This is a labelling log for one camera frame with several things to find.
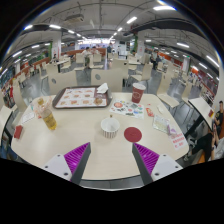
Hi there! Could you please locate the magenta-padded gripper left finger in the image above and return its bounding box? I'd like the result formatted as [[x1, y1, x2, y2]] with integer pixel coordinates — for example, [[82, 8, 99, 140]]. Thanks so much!
[[42, 142, 92, 186]]

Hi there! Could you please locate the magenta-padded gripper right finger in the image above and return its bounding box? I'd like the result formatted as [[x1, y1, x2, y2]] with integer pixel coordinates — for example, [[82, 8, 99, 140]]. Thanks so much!
[[131, 142, 184, 186]]

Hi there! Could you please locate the clear bottle with yellow drink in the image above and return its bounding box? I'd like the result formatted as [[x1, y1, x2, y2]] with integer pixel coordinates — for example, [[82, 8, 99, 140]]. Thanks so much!
[[36, 97, 58, 131]]

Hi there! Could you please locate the flat round red coaster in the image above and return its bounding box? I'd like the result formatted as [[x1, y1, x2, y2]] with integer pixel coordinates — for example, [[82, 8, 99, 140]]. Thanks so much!
[[123, 126, 143, 143]]

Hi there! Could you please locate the white sign with red print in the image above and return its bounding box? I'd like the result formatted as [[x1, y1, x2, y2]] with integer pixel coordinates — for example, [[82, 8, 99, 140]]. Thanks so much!
[[169, 132, 189, 151]]

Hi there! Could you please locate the small purple packet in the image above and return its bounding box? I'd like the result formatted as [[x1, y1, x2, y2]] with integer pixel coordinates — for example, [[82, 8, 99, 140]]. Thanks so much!
[[167, 124, 178, 136]]

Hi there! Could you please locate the clear printed plastic packet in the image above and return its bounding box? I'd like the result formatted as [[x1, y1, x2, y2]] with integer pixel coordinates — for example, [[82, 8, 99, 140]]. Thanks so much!
[[152, 114, 171, 134]]

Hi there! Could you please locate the white red-patterned paper cup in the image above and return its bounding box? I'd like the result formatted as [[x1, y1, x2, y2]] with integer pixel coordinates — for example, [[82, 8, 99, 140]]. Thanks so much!
[[100, 116, 121, 139]]

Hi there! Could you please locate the red sauce packet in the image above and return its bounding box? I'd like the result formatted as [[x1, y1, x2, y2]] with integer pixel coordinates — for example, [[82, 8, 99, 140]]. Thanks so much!
[[145, 107, 155, 118]]

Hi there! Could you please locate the small white wrapper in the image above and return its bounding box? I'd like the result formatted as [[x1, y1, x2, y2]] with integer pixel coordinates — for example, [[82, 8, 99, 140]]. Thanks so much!
[[156, 104, 166, 115]]

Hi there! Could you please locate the colourful printed flyer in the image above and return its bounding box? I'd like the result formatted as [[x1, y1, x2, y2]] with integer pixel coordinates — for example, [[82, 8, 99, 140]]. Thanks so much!
[[109, 99, 146, 120]]

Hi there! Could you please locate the person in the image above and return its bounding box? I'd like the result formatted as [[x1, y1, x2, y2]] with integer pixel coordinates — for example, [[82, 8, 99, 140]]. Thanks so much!
[[149, 49, 163, 70], [81, 46, 93, 68], [213, 100, 224, 134], [184, 131, 224, 163]]

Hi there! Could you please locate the brown food tray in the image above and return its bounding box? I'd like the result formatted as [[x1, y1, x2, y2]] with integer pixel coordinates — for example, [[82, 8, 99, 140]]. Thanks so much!
[[52, 85, 113, 110]]

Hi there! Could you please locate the white paper card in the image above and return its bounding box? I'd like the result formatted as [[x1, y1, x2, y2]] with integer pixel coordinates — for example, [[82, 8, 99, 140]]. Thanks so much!
[[20, 110, 36, 125]]

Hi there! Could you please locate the small red box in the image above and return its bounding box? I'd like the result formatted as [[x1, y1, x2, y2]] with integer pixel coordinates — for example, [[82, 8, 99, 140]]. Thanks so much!
[[13, 124, 24, 140]]

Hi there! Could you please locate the tall red paper cup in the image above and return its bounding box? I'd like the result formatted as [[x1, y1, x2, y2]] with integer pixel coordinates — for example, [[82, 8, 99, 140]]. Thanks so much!
[[131, 82, 147, 104]]

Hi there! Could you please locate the beige cafeteria chair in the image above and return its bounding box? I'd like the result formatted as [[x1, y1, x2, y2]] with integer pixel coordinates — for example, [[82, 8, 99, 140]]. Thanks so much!
[[48, 70, 78, 96], [11, 78, 29, 114], [156, 71, 181, 116], [90, 68, 124, 93]]

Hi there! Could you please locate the white cafeteria table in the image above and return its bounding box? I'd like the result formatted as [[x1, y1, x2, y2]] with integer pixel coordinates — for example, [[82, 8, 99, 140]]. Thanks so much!
[[0, 105, 14, 141], [184, 97, 215, 138]]

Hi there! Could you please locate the crumpled white napkin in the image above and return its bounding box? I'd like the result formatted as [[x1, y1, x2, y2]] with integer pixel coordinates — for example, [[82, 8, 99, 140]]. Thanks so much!
[[95, 82, 110, 95]]

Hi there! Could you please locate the group of beige chairs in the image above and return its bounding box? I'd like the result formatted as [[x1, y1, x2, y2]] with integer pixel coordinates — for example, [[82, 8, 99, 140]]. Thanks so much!
[[13, 51, 218, 101]]

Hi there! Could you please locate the group of ceiling lights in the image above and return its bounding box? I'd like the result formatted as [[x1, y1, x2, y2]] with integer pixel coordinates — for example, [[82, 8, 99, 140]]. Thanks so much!
[[0, 3, 221, 78]]

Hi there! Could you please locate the ceiling air conditioner unit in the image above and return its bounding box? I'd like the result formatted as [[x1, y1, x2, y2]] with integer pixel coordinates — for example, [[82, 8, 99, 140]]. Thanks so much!
[[64, 13, 85, 24]]

